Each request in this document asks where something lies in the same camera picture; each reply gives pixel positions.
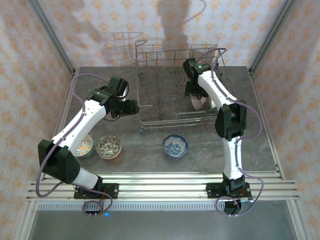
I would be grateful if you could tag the purple striped bowl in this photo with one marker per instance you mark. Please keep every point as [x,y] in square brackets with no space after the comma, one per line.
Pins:
[197,103]

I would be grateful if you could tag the brown leaf pattern pink bowl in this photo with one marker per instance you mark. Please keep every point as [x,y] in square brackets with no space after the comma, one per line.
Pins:
[108,147]

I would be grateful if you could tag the orange floral patterned bowl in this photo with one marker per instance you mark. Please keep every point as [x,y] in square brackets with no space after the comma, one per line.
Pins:
[86,147]

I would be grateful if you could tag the blue white patterned bowl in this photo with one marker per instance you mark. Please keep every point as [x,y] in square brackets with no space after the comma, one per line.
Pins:
[175,146]

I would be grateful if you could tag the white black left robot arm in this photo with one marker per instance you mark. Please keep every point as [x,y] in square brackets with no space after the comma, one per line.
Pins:
[75,127]

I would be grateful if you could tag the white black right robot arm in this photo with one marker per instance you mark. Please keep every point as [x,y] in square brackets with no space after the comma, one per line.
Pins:
[212,87]

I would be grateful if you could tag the grey metal panel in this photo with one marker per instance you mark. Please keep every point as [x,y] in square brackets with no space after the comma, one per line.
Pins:
[162,225]

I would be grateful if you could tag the aluminium table side rail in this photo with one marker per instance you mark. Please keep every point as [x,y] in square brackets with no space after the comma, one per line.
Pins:
[64,110]

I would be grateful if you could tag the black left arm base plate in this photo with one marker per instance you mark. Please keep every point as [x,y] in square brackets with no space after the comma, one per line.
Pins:
[111,190]

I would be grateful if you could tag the aluminium frame post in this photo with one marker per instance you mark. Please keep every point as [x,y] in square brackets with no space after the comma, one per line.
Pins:
[272,35]
[50,35]

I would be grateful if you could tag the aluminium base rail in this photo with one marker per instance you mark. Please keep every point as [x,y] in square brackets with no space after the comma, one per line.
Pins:
[162,187]

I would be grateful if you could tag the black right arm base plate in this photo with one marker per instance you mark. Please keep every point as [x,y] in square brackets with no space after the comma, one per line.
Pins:
[212,191]

